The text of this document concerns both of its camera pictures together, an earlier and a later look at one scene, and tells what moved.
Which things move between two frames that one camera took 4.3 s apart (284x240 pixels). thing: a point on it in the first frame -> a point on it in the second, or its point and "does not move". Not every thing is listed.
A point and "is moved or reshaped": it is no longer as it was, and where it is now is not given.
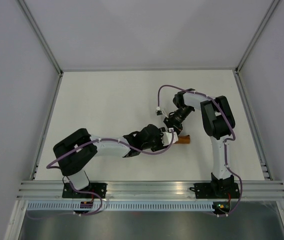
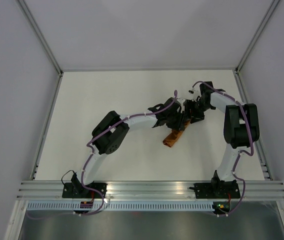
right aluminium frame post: x=271 y=10 does not move
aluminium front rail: x=266 y=190 does not move
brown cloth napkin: x=183 y=139 is moved or reshaped
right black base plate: x=216 y=190 does not move
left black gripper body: x=157 y=143 -> x=178 y=114
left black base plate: x=68 y=191 does not move
